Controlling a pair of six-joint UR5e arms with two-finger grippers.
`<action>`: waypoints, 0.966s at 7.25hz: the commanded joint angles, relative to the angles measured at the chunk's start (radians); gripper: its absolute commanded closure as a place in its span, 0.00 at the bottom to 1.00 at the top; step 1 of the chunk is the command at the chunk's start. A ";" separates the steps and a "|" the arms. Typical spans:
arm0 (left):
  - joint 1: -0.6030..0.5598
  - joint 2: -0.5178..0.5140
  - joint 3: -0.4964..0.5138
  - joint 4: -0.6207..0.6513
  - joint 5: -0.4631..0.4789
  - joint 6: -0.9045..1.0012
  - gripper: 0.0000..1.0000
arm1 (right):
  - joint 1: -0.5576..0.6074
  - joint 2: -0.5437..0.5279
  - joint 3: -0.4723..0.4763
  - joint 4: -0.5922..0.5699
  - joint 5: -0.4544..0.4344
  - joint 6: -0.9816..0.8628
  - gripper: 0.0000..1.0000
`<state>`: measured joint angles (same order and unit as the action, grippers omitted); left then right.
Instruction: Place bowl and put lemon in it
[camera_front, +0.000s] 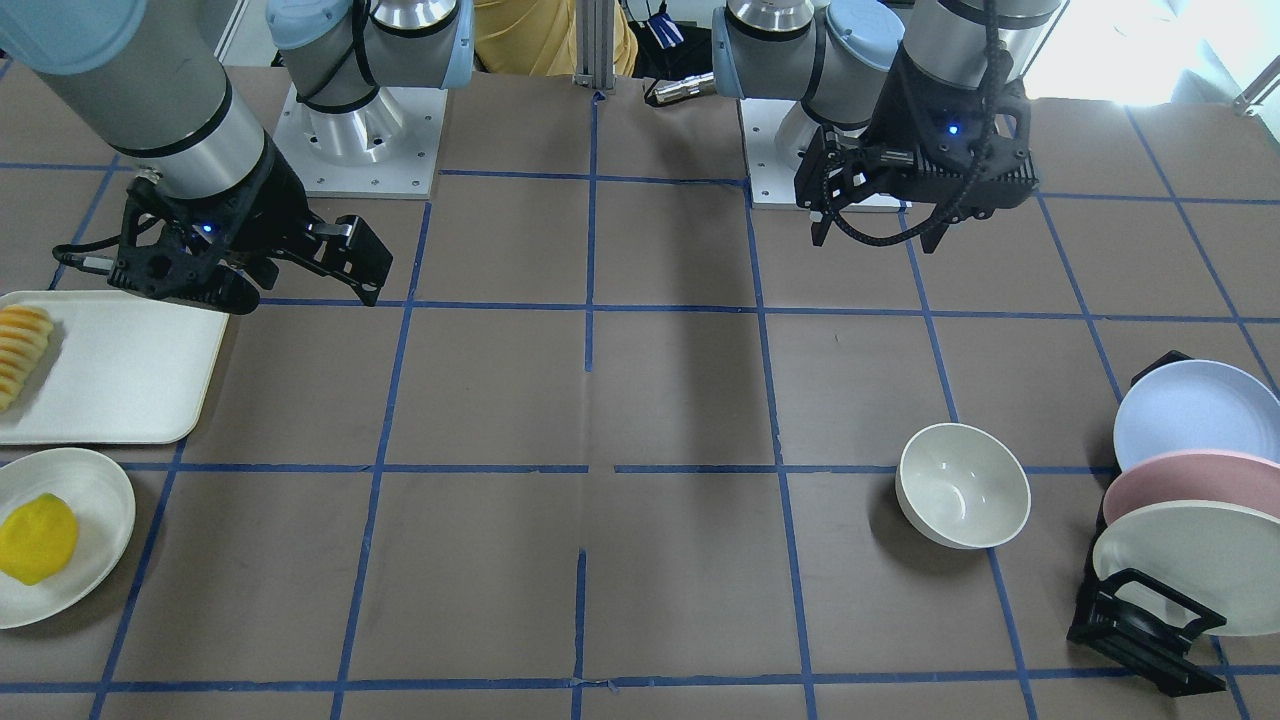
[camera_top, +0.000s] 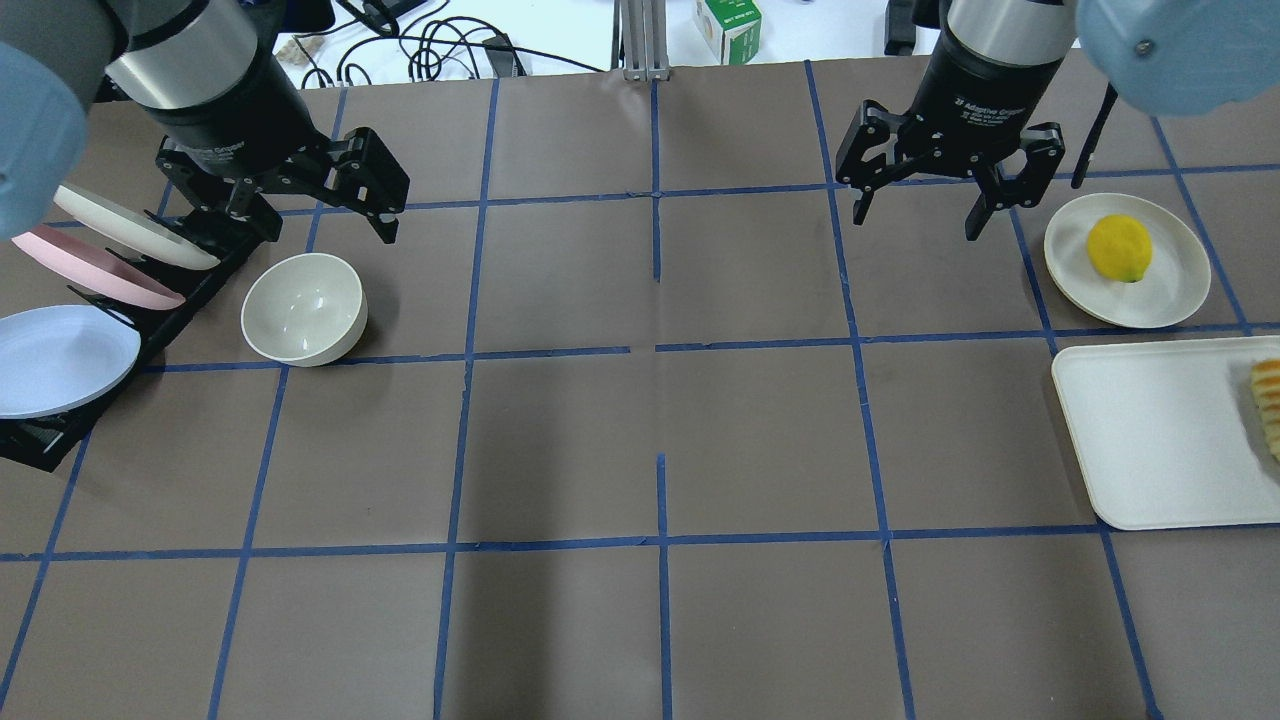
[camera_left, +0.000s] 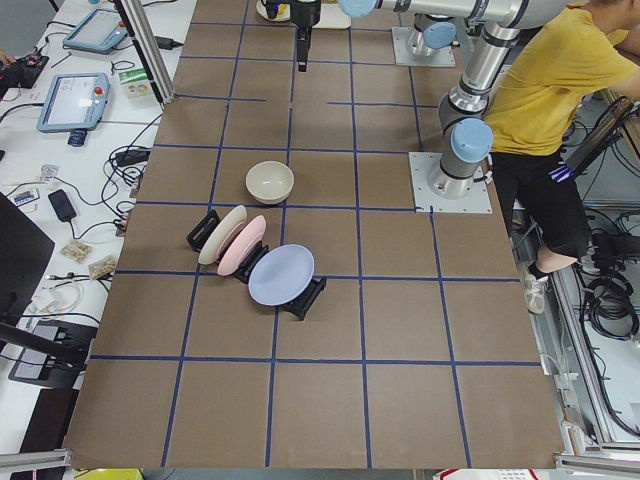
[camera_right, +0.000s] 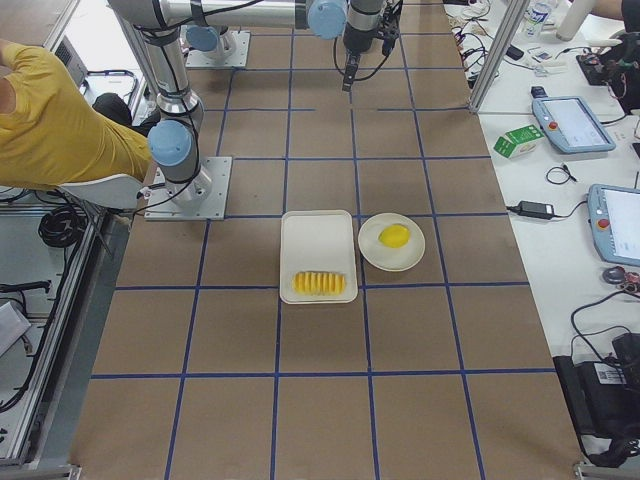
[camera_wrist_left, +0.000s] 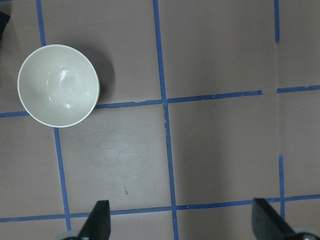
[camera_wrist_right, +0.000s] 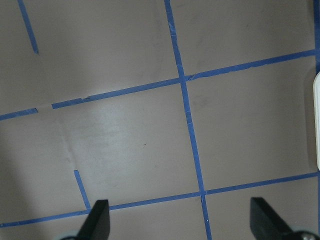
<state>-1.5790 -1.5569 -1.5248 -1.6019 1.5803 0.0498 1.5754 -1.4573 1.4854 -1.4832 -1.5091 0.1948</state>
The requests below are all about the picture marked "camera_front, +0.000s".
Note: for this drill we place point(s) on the yellow lemon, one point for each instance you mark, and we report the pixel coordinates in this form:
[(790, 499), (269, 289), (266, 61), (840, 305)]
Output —
[(38, 539)]

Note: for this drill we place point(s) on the sliced yellow fruit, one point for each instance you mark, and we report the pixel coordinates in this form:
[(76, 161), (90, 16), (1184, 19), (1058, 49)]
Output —
[(25, 337)]

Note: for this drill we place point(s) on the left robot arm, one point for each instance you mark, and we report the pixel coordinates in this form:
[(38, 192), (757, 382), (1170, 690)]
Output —
[(834, 60)]

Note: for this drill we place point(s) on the pink plate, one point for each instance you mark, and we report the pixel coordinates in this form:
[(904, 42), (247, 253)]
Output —
[(1199, 475)]

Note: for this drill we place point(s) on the cream rectangular tray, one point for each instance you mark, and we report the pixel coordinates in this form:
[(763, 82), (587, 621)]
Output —
[(120, 370)]

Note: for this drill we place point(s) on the aluminium frame post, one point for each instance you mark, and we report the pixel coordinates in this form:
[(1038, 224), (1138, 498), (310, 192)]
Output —
[(594, 42)]

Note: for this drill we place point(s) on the cream round plate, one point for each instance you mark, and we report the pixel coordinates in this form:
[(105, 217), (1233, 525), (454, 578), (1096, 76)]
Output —
[(101, 496)]

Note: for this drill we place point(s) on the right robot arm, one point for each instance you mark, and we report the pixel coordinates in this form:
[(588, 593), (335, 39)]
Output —
[(140, 76)]

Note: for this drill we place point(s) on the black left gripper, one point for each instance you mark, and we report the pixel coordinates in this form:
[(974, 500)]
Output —
[(893, 112)]

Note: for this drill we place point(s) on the cream white bowl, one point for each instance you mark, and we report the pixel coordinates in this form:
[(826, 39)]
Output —
[(962, 488)]

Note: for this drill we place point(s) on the black dish rack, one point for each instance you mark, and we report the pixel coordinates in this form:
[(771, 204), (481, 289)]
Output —
[(1147, 645)]

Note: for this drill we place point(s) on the silver flashlight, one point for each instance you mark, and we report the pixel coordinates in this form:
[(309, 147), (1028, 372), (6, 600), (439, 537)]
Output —
[(667, 92)]

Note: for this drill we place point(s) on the person in yellow shirt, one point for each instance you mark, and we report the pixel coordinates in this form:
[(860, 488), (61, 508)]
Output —
[(527, 38)]

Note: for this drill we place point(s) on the cream plate in rack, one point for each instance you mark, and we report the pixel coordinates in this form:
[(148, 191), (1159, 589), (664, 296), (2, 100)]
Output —
[(1222, 555)]

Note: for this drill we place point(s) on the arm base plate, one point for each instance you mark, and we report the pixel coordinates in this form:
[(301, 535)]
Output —
[(774, 135), (386, 150)]

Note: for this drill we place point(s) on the light blue plate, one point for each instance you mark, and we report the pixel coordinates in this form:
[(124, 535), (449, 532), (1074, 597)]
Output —
[(1196, 405)]

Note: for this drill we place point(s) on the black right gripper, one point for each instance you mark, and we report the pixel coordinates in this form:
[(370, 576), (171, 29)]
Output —
[(268, 203)]

